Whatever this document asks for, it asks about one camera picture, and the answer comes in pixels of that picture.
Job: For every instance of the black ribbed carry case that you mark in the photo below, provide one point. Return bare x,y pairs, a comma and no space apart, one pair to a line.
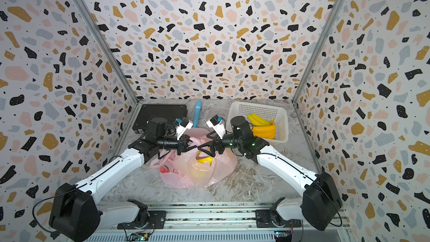
169,112

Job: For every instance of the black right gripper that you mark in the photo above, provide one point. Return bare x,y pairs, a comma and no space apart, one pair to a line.
218,142

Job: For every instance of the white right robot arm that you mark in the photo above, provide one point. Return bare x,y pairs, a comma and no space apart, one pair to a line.
319,201

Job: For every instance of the yellow banana bunch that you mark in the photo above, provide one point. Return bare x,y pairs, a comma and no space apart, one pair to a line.
203,158
267,131
258,121

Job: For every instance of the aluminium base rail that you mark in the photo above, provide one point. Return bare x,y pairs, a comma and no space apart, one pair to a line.
220,222

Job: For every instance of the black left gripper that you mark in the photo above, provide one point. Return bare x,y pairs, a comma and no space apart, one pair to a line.
183,144

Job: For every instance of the pink plastic bag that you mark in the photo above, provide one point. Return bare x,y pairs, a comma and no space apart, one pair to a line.
183,171

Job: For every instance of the white perforated plastic basket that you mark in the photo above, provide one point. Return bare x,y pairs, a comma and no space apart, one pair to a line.
265,112

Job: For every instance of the blue cylindrical tube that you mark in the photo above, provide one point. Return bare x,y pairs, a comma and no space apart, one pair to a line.
197,110

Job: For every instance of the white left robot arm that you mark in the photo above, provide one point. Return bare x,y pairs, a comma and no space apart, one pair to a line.
76,211

